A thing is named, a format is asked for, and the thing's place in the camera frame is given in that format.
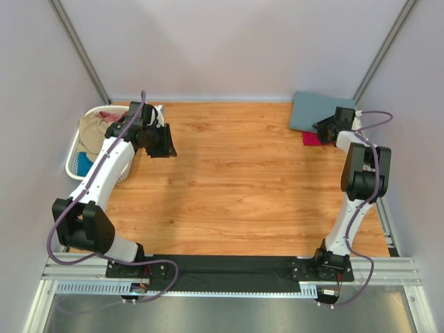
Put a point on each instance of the aluminium front rail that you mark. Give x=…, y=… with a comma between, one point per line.
x=387, y=270

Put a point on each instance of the teal shirt in basket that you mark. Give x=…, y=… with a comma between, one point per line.
x=84, y=164

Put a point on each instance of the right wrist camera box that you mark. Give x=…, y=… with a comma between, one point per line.
x=344, y=118

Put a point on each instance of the slotted grey cable duct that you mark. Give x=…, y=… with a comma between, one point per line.
x=133, y=289

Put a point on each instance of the right aluminium frame post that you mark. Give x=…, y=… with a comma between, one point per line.
x=393, y=33

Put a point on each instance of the aluminium frame post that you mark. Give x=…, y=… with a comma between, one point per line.
x=69, y=29
x=393, y=33

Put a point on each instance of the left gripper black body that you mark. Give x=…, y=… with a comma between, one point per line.
x=161, y=139

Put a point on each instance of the beige shirt in basket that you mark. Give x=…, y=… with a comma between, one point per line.
x=92, y=131

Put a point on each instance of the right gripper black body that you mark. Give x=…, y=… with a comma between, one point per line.
x=324, y=128

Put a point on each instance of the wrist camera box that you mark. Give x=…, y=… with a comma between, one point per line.
x=142, y=114
x=344, y=118

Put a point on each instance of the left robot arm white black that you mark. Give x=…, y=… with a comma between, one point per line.
x=80, y=220

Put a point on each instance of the grey-blue t-shirt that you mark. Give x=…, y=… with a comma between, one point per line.
x=310, y=108

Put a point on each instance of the pink shirt in basket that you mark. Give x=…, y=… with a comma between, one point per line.
x=109, y=117

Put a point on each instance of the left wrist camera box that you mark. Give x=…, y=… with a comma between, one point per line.
x=142, y=114

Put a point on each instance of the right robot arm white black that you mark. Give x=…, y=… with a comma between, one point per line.
x=364, y=179

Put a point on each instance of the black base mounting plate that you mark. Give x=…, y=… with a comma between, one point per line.
x=244, y=271

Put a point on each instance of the folded magenta t-shirt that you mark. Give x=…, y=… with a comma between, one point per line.
x=311, y=139

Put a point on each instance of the left aluminium frame post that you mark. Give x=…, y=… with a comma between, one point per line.
x=69, y=29

